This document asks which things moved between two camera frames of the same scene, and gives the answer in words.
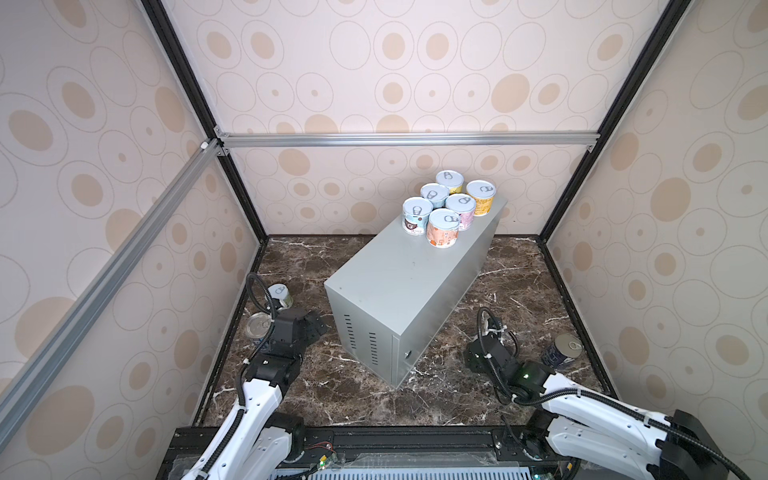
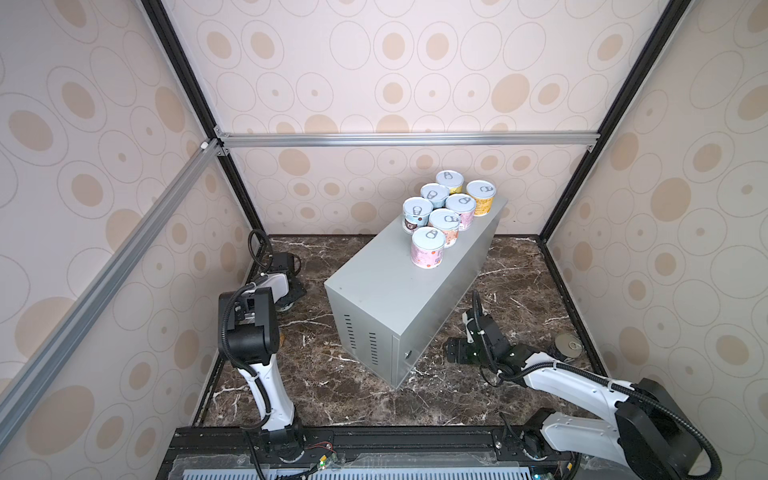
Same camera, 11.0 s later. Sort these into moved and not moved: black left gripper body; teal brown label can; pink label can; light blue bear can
Moved: black left gripper body
Not moved: pink label can; teal brown label can; light blue bear can
